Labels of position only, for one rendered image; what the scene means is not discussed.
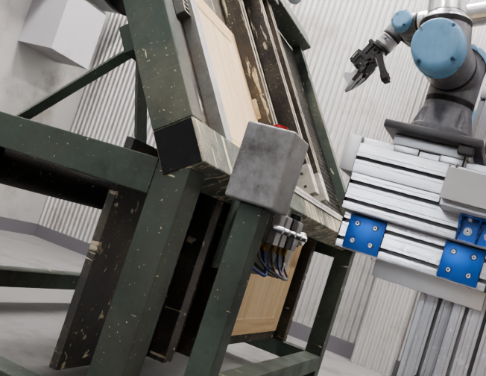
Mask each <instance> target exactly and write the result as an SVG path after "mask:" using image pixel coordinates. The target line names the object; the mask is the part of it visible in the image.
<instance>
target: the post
mask: <svg viewBox="0 0 486 376"><path fill-rule="evenodd" d="M270 214H271V211H269V210H266V209H265V208H263V207H258V206H256V205H253V204H248V203H246V202H243V201H241V202H240V204H239V208H238V210H237V213H236V217H235V219H234V222H233V226H232V228H231V232H230V235H229V238H228V240H227V244H226V247H225V249H224V253H223V256H222V258H221V263H220V266H219V268H218V272H217V275H216V277H215V281H214V284H213V286H212V290H211V293H210V296H209V300H208V302H207V305H206V309H205V311H204V314H203V318H202V320H201V325H200V327H199V330H198V334H197V336H196V339H195V343H194V345H193V348H192V352H191V355H190V358H189V361H188V364H187V367H186V370H185V373H184V376H218V374H219V372H220V369H221V365H222V363H223V360H224V355H225V353H226V350H227V346H228V344H229V341H230V337H231V334H232V332H233V328H234V325H235V323H236V319H237V316H238V314H239V309H240V306H241V304H242V300H243V297H244V294H245V290H246V288H247V284H248V281H249V279H250V275H251V272H252V269H253V265H254V263H255V260H256V256H257V254H258V251H259V247H260V244H261V241H262V238H263V235H264V232H265V229H266V225H267V223H268V219H269V216H270Z"/></svg>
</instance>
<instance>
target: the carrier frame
mask: <svg viewBox="0 0 486 376"><path fill-rule="evenodd" d="M204 178H205V174H203V173H201V172H199V171H197V170H195V169H193V168H186V169H183V170H180V171H179V172H175V173H172V174H170V175H166V176H163V173H162V167H161V164H160V159H159V155H158V152H157V149H156V148H154V147H152V146H150V145H148V144H146V143H144V142H142V141H140V140H138V139H136V138H133V137H129V136H127V138H126V140H125V143H124V147H121V146H118V145H113V144H111V143H108V142H104V141H100V140H97V139H93V138H91V137H86V136H84V135H80V134H76V133H73V132H71V131H66V130H63V129H60V128H56V127H53V126H50V125H45V124H43V123H40V122H35V121H32V120H30V119H25V118H22V117H19V116H15V115H12V114H9V113H5V112H2V111H0V184H4V185H8V186H11V187H15V188H19V189H24V190H27V191H31V192H35V193H39V194H42V195H47V196H51V197H54V198H58V199H62V200H65V201H70V202H74V203H77V204H82V205H85V206H88V207H94V208H97V209H100V210H102V211H101V215H100V218H99V220H98V224H97V226H96V229H95V233H94V235H93V238H92V241H91V244H90V247H89V250H88V253H87V256H86V259H85V261H84V264H83V268H82V270H81V272H70V271H62V270H53V269H36V268H28V267H19V266H3V265H0V286H5V287H22V288H40V289H74V290H75V292H74V295H73V297H72V300H71V303H70V305H69V309H68V312H67V314H66V318H65V321H64V323H63V327H62V330H61V332H60V336H59V339H58V341H57V344H56V347H55V349H54V353H53V356H52V358H51V362H50V365H49V367H50V368H52V369H54V370H61V369H70V368H75V367H80V366H90V367H89V371H88V373H87V376H139V375H140V372H141V370H142V366H143V363H144V361H145V357H150V358H152V359H155V360H157V361H159V362H161V363H168V362H171V360H172V357H173V355H174V353H175V352H178V353H180V354H183V355H185V356H187V357H190V355H191V352H192V348H193V345H194V343H195V339H196V336H197V334H198V330H199V327H200V325H201V320H202V318H203V314H204V311H205V309H206V305H207V302H208V300H209V296H210V293H211V290H212V286H213V284H214V281H215V277H216V275H217V272H218V269H217V268H213V267H211V265H212V262H213V259H214V256H215V253H216V250H217V247H218V244H219V241H220V238H221V235H222V232H223V229H224V225H225V222H226V220H227V216H228V213H229V211H230V207H231V204H228V203H226V202H223V201H221V200H218V199H217V198H213V197H212V196H209V195H206V194H204V193H202V192H201V187H202V185H203V181H204ZM307 238H308V239H307V242H305V244H304V245H303V246H302V248H301V252H300V256H299V258H298V261H297V265H296V268H295V270H294V274H293V277H292V279H291V284H290V287H289V289H288V293H287V296H286V299H285V303H284V305H283V309H282V312H281V315H280V319H279V321H278V324H277V328H276V330H275V331H268V332H261V333H249V334H242V335H235V336H231V337H230V341H229V344H228V345H230V344H235V343H240V342H245V343H247V344H249V345H252V346H255V347H257V348H260V349H262V350H264V351H267V352H270V353H272V354H275V355H277V356H279V357H277V358H274V359H270V360H265V361H262V362H258V363H253V364H250V365H246V366H241V367H238V368H234V369H229V370H226V371H222V372H219V374H218V376H318V372H319V370H320V367H321V363H322V360H323V358H324V353H325V350H326V347H327V343H328V341H329V337H330V334H331V331H332V327H333V325H334V321H335V317H336V315H337V312H338V308H339V305H340V303H341V298H342V295H343V293H344V289H345V286H346V283H347V279H348V277H349V273H350V270H351V267H352V264H353V260H354V257H355V255H356V253H355V252H354V251H350V250H347V249H346V250H343V251H342V250H339V249H337V248H334V247H332V246H330V245H327V244H325V243H322V242H320V241H317V240H316V239H313V238H310V237H308V236H307ZM314 251H315V252H317V253H321V254H325V255H327V256H330V257H334V259H333V262H332V265H331V269H330V271H329V275H328V278H327V281H326V285H325V287H324V291H323V295H322V297H321V301H320V304H319V307H318V311H317V313H316V316H315V320H314V323H313V326H312V329H311V333H310V335H309V339H308V342H307V345H306V348H303V347H301V346H299V345H295V344H294V343H291V342H288V341H286V339H287V336H288V332H289V329H290V327H291V323H292V320H293V317H294V313H295V310H296V308H297V303H298V301H299V298H300V294H301V292H302V288H303V285H304V282H305V279H306V275H307V272H308V270H309V266H310V263H311V260H312V256H313V254H314ZM0 376H41V375H38V374H37V373H35V372H33V371H31V370H29V369H26V368H24V367H22V366H20V365H18V364H16V363H14V362H12V361H10V360H8V359H6V358H4V357H2V356H0Z"/></svg>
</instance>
